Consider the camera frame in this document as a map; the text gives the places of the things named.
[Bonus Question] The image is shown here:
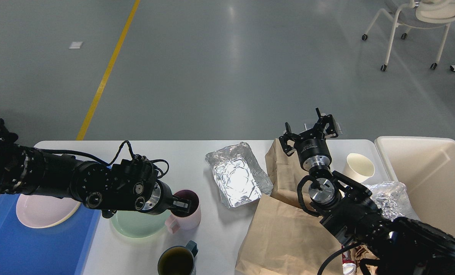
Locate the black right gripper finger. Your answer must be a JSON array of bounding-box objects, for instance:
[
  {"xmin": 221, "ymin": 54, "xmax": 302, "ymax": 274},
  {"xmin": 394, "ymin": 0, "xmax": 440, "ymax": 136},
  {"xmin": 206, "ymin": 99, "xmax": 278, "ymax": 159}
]
[
  {"xmin": 303, "ymin": 108, "xmax": 342, "ymax": 139},
  {"xmin": 279, "ymin": 122, "xmax": 301, "ymax": 157}
]

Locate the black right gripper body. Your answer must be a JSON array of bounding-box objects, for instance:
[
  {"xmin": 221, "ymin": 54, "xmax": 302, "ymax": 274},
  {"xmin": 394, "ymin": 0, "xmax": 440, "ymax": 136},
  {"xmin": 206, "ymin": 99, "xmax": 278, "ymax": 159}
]
[{"xmin": 294, "ymin": 139, "xmax": 332, "ymax": 171}]

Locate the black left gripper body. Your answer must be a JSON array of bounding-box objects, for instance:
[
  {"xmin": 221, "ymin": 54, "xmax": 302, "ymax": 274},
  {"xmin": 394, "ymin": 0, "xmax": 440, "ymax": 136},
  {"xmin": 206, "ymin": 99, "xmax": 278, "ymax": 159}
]
[{"xmin": 135, "ymin": 181, "xmax": 174, "ymax": 215}]

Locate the pink ribbed mug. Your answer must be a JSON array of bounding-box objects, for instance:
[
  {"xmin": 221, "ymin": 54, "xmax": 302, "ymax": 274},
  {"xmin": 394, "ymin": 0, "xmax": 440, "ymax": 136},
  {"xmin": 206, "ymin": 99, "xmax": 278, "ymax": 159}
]
[{"xmin": 164, "ymin": 189, "xmax": 201, "ymax": 234}]

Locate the light green plate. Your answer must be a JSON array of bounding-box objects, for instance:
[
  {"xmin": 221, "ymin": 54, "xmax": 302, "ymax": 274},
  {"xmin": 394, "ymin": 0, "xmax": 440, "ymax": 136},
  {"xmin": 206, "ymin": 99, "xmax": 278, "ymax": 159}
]
[{"xmin": 110, "ymin": 211, "xmax": 171, "ymax": 239}]

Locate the dark green mug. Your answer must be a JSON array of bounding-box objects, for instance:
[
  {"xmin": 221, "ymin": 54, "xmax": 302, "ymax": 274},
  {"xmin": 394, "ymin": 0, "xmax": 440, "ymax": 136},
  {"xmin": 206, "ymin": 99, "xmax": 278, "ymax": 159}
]
[{"xmin": 157, "ymin": 240, "xmax": 198, "ymax": 275}]

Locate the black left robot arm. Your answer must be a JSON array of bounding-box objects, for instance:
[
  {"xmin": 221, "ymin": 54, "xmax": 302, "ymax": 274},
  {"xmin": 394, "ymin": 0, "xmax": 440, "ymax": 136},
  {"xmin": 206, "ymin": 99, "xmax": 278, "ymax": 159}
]
[{"xmin": 0, "ymin": 118, "xmax": 194, "ymax": 218}]

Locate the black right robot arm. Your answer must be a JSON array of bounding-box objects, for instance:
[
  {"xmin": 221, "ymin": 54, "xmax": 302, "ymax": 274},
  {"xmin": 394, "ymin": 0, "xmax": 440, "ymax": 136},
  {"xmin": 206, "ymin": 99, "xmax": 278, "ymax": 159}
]
[{"xmin": 279, "ymin": 108, "xmax": 455, "ymax": 275}]

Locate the small brown paper bag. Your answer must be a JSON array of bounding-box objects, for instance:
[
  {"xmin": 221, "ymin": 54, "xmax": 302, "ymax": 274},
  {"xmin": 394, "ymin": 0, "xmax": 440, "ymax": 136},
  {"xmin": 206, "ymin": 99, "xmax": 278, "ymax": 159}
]
[{"xmin": 265, "ymin": 139, "xmax": 308, "ymax": 208}]

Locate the upright white paper cup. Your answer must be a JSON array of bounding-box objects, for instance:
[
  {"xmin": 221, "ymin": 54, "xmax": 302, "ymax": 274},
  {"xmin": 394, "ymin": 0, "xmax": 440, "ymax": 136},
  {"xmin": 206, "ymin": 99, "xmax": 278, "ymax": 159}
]
[{"xmin": 342, "ymin": 153, "xmax": 375, "ymax": 183}]

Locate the aluminium foil tray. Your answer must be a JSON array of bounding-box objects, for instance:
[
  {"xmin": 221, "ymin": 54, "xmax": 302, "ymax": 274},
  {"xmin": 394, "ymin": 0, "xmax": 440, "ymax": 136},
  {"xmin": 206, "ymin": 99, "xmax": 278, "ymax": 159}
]
[{"xmin": 205, "ymin": 142, "xmax": 274, "ymax": 209}]

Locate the crumpled foil tray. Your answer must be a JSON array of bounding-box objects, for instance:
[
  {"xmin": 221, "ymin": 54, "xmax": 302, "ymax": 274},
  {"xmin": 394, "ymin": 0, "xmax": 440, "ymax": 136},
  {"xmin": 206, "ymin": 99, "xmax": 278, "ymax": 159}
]
[{"xmin": 364, "ymin": 181, "xmax": 421, "ymax": 221}]

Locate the large brown paper bag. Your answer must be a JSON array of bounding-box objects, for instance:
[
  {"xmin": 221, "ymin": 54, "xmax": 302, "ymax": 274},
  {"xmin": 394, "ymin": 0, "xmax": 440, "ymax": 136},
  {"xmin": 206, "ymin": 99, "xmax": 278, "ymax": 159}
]
[{"xmin": 235, "ymin": 195, "xmax": 341, "ymax": 275}]

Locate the crumpled brown paper ball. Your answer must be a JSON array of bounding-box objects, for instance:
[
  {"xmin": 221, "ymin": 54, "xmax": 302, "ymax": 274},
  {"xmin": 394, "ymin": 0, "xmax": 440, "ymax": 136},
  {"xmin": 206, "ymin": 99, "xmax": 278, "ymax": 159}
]
[{"xmin": 349, "ymin": 245, "xmax": 379, "ymax": 275}]

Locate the beige plastic bin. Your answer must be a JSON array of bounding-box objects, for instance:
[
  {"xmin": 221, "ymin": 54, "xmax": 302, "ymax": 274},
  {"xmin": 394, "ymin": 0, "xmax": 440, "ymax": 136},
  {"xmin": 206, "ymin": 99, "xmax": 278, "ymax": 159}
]
[{"xmin": 374, "ymin": 136, "xmax": 455, "ymax": 237}]

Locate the red white crushed can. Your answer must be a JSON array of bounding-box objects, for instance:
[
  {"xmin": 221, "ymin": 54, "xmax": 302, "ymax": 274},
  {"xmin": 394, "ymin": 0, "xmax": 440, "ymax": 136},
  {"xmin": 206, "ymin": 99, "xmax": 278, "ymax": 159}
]
[{"xmin": 342, "ymin": 249, "xmax": 357, "ymax": 275}]

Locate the pink plate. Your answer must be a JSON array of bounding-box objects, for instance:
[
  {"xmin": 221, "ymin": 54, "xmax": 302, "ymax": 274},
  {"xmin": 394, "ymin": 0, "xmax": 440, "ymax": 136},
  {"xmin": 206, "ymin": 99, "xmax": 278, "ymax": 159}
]
[{"xmin": 15, "ymin": 194, "xmax": 81, "ymax": 229}]

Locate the blue plastic tray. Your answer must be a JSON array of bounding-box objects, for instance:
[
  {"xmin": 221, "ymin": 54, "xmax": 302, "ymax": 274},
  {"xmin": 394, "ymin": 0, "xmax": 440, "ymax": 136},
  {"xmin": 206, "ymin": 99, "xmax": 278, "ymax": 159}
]
[{"xmin": 0, "ymin": 195, "xmax": 100, "ymax": 275}]

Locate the white chair on casters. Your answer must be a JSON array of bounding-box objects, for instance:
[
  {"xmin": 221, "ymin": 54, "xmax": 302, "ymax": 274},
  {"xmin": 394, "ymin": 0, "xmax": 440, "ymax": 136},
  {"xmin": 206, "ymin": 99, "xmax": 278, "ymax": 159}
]
[{"xmin": 361, "ymin": 0, "xmax": 455, "ymax": 72}]

